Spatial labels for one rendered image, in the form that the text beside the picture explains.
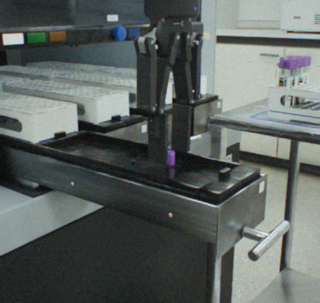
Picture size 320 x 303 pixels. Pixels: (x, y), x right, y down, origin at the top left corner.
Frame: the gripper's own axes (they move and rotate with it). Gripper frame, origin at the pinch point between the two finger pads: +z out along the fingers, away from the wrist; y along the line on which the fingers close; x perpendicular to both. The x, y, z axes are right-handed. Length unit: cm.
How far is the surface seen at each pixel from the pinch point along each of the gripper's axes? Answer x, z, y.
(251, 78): -94, 27, -226
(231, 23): -138, -7, -279
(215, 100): -19, 5, -47
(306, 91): 9.3, -3.2, -30.2
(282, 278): -2, 57, -61
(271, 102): 2.5, -0.2, -30.5
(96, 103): -22.5, -0.4, -7.6
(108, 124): -19.9, 3.4, -8.3
